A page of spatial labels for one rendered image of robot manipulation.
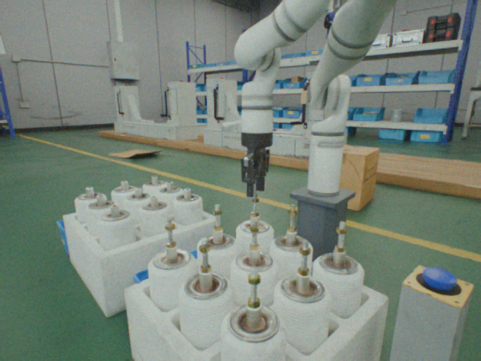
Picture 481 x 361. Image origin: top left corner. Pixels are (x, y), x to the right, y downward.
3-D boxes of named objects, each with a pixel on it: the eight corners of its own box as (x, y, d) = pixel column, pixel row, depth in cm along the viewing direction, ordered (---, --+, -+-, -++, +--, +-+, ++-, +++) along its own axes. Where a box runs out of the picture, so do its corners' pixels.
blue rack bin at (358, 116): (361, 119, 515) (362, 107, 509) (384, 120, 491) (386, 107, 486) (351, 121, 478) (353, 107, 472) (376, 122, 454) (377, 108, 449)
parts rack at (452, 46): (207, 122, 793) (205, 45, 743) (453, 140, 444) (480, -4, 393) (188, 124, 747) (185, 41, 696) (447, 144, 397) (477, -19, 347)
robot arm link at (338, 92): (344, 76, 83) (339, 137, 88) (311, 76, 83) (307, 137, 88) (356, 73, 74) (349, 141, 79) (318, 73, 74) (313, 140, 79)
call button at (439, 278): (426, 275, 44) (428, 263, 43) (457, 287, 41) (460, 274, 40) (416, 286, 41) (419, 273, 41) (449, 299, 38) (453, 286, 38)
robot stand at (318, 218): (306, 263, 105) (312, 183, 97) (346, 278, 96) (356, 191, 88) (285, 281, 95) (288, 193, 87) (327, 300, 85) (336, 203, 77)
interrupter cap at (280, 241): (285, 256, 61) (285, 252, 61) (268, 241, 68) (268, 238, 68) (315, 248, 64) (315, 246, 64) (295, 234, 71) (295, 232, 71)
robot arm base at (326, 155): (316, 185, 94) (319, 132, 89) (343, 191, 88) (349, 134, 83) (301, 192, 87) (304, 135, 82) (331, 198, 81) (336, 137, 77)
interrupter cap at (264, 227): (273, 224, 77) (273, 222, 77) (265, 236, 70) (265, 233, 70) (245, 220, 80) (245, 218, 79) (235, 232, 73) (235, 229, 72)
